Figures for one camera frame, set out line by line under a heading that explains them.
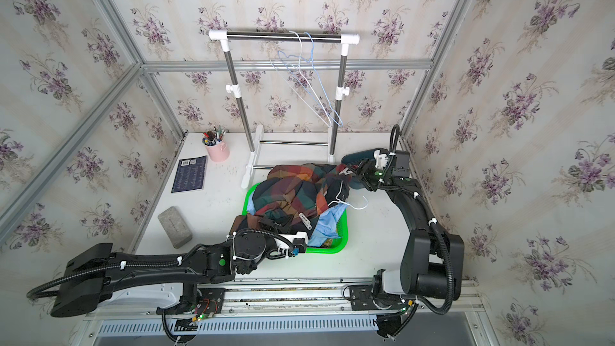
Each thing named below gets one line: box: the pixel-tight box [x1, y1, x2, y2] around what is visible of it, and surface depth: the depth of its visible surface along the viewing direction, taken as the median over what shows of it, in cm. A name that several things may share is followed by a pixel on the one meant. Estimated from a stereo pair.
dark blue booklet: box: [170, 155, 208, 194], surface depth 106 cm
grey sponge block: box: [157, 205, 193, 250], surface depth 87 cm
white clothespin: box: [297, 212, 313, 231], surface depth 69 cm
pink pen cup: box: [205, 139, 230, 163], surface depth 109 cm
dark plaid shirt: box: [230, 162, 351, 236], surface depth 75 cm
